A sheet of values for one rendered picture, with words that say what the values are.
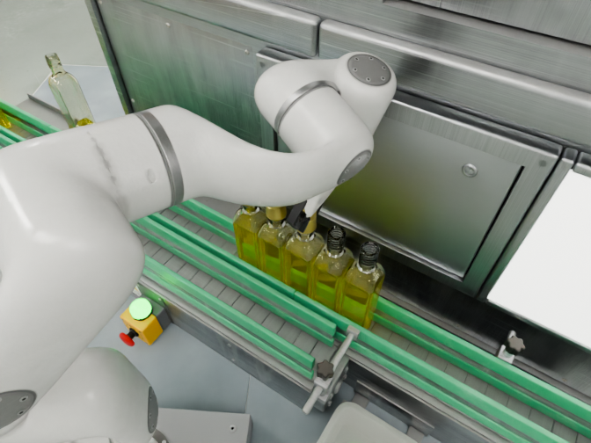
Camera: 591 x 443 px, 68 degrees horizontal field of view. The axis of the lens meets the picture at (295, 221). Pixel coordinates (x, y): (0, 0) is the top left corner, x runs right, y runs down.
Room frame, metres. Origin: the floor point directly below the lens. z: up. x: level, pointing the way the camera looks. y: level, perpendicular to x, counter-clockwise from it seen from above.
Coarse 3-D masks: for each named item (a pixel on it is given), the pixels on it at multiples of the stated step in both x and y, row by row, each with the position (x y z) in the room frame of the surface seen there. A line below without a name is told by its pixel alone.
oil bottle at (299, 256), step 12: (288, 240) 0.46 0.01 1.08; (312, 240) 0.46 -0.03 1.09; (324, 240) 0.47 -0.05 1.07; (288, 252) 0.45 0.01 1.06; (300, 252) 0.44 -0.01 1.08; (312, 252) 0.44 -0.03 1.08; (288, 264) 0.45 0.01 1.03; (300, 264) 0.44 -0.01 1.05; (312, 264) 0.44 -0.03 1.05; (288, 276) 0.45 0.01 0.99; (300, 276) 0.44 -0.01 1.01; (300, 288) 0.44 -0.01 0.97
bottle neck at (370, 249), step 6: (366, 246) 0.41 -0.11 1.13; (372, 246) 0.41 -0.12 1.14; (378, 246) 0.41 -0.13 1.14; (360, 252) 0.40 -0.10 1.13; (366, 252) 0.39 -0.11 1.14; (372, 252) 0.41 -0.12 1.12; (378, 252) 0.40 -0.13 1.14; (360, 258) 0.40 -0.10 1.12; (366, 258) 0.39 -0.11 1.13; (372, 258) 0.39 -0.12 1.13; (360, 264) 0.40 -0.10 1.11; (366, 264) 0.39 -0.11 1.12; (372, 264) 0.39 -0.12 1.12; (360, 270) 0.39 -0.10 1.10; (366, 270) 0.39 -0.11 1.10; (372, 270) 0.39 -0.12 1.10
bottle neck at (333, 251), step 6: (330, 228) 0.44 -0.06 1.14; (336, 228) 0.44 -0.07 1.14; (342, 228) 0.44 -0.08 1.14; (330, 234) 0.43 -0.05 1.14; (336, 234) 0.44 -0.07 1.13; (342, 234) 0.44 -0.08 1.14; (330, 240) 0.42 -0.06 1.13; (336, 240) 0.42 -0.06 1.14; (342, 240) 0.42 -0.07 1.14; (330, 246) 0.42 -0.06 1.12; (336, 246) 0.42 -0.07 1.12; (342, 246) 0.42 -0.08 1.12; (330, 252) 0.42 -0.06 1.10; (336, 252) 0.42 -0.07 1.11; (342, 252) 0.43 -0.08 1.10
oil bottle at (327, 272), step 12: (324, 252) 0.43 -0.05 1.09; (348, 252) 0.43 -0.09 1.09; (324, 264) 0.42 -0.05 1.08; (336, 264) 0.41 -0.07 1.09; (348, 264) 0.42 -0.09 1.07; (312, 276) 0.43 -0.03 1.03; (324, 276) 0.41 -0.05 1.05; (336, 276) 0.40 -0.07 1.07; (312, 288) 0.42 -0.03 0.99; (324, 288) 0.41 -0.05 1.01; (336, 288) 0.40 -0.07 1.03; (324, 300) 0.41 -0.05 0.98; (336, 300) 0.40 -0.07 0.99; (336, 312) 0.40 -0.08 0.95
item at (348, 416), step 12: (348, 408) 0.26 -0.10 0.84; (360, 408) 0.26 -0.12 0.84; (336, 420) 0.24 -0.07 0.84; (348, 420) 0.25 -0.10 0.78; (360, 420) 0.25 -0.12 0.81; (372, 420) 0.24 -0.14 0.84; (324, 432) 0.22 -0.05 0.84; (336, 432) 0.23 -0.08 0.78; (348, 432) 0.24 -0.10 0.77; (360, 432) 0.24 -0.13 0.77; (372, 432) 0.23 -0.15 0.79; (384, 432) 0.22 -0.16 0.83; (396, 432) 0.22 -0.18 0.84
